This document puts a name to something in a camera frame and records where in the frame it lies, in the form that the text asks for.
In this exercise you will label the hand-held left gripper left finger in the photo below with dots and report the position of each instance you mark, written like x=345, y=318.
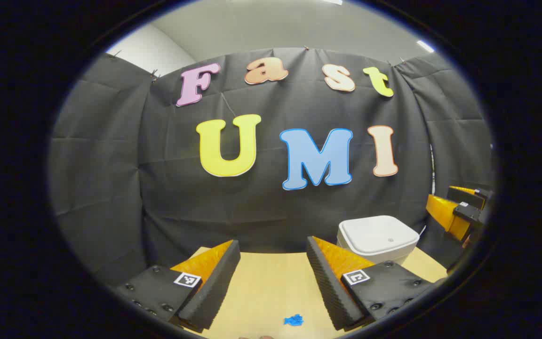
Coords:
x=214, y=287

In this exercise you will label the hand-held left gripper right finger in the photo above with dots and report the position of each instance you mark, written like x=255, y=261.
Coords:
x=330, y=287

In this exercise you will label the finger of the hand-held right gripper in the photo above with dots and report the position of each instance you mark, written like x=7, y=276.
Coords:
x=445, y=214
x=468, y=194

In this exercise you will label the blue paper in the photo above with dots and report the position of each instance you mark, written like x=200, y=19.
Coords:
x=293, y=320

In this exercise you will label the white desktop garbage bin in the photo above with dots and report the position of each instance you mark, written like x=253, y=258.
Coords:
x=377, y=235

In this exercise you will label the wooden desktop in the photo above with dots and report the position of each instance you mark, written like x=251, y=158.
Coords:
x=271, y=292

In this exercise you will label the black backdrop cloth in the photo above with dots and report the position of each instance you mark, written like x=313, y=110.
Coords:
x=158, y=188

